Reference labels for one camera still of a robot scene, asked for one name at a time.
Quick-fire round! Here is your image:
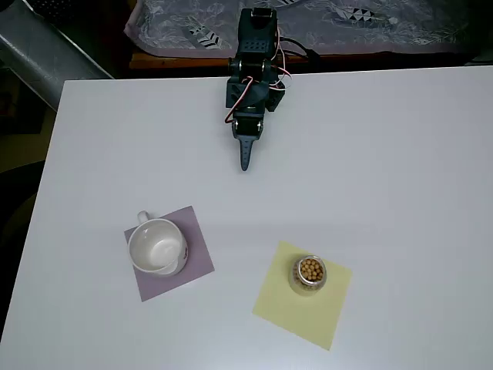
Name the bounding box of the patterned bed sheet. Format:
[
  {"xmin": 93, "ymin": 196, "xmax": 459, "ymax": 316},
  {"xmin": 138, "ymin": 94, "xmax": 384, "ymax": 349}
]
[{"xmin": 123, "ymin": 0, "xmax": 469, "ymax": 59}]

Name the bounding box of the yellow paper square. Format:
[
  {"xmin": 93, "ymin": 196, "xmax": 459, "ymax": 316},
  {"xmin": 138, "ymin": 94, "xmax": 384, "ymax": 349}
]
[{"xmin": 252, "ymin": 240, "xmax": 353, "ymax": 352}]

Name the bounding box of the black cable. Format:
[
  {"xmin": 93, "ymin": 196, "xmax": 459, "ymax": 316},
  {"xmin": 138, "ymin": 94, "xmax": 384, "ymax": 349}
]
[{"xmin": 280, "ymin": 37, "xmax": 321, "ymax": 59}]

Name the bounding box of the glass jar of beans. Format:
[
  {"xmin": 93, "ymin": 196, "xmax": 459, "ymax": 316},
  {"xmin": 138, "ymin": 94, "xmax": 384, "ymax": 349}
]
[{"xmin": 288, "ymin": 254, "xmax": 327, "ymax": 298}]

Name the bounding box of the red white servo cable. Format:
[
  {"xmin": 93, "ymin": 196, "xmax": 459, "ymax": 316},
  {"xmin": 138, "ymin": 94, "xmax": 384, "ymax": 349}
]
[{"xmin": 223, "ymin": 22, "xmax": 293, "ymax": 125}]

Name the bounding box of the silver foil duct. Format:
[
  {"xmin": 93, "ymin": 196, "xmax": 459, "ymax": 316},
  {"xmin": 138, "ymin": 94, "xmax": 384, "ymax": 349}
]
[{"xmin": 0, "ymin": 0, "xmax": 115, "ymax": 113}]

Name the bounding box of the white ceramic mug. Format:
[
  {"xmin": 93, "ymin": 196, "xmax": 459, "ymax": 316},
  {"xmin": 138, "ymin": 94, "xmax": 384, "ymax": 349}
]
[{"xmin": 127, "ymin": 210, "xmax": 189, "ymax": 277}]

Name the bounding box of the purple paper square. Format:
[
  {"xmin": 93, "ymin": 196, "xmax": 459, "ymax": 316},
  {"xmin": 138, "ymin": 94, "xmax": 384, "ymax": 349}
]
[{"xmin": 123, "ymin": 205, "xmax": 215, "ymax": 303}]

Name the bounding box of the wooden bed frame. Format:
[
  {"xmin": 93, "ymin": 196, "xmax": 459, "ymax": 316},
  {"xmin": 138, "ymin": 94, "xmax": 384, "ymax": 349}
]
[{"xmin": 129, "ymin": 49, "xmax": 493, "ymax": 70}]

